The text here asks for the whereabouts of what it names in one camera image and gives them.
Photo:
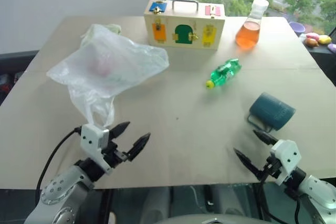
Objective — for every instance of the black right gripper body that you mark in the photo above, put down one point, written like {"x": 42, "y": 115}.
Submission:
{"x": 271, "y": 170}

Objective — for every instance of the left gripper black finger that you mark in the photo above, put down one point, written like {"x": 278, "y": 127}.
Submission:
{"x": 137, "y": 146}
{"x": 118, "y": 130}

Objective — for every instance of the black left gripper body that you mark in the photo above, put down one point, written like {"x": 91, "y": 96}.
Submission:
{"x": 113, "y": 154}

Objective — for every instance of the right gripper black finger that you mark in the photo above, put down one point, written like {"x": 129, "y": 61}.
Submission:
{"x": 248, "y": 162}
{"x": 266, "y": 138}

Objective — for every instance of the translucent white plastic bag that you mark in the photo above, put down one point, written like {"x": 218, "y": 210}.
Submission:
{"x": 123, "y": 58}

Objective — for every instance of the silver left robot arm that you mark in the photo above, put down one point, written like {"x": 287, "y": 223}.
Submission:
{"x": 59, "y": 190}

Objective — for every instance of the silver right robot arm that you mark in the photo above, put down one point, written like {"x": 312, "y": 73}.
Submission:
{"x": 316, "y": 197}

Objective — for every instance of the teal mug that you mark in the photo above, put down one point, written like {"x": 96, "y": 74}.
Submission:
{"x": 273, "y": 111}

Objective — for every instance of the grey rounded shape under table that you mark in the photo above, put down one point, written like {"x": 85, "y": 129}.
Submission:
{"x": 155, "y": 205}

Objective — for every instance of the grey robot torso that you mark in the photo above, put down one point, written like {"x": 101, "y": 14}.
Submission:
{"x": 210, "y": 217}

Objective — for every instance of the green plastic bottle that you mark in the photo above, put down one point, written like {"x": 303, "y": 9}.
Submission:
{"x": 225, "y": 72}

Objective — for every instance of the crumpled pale green plastic bag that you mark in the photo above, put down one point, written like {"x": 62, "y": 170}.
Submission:
{"x": 113, "y": 27}

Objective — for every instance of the brown toy onion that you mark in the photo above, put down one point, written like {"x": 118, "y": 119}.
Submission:
{"x": 312, "y": 42}

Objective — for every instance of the glass flask with orange liquid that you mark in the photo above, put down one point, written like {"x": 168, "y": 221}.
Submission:
{"x": 248, "y": 33}

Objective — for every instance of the pink toy food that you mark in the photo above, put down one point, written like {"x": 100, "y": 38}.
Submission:
{"x": 312, "y": 36}

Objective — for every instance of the light purple toy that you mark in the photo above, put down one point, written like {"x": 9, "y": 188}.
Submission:
{"x": 333, "y": 47}

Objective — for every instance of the yellow toy food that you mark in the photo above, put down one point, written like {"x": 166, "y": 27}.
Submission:
{"x": 325, "y": 39}

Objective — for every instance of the purple bowl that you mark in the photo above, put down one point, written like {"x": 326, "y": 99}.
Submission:
{"x": 298, "y": 27}

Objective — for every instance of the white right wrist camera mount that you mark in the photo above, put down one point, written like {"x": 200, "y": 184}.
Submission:
{"x": 287, "y": 155}

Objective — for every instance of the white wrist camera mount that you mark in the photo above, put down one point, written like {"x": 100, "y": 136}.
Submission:
{"x": 287, "y": 155}
{"x": 92, "y": 140}

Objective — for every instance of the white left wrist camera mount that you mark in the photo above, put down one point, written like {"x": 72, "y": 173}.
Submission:
{"x": 92, "y": 140}

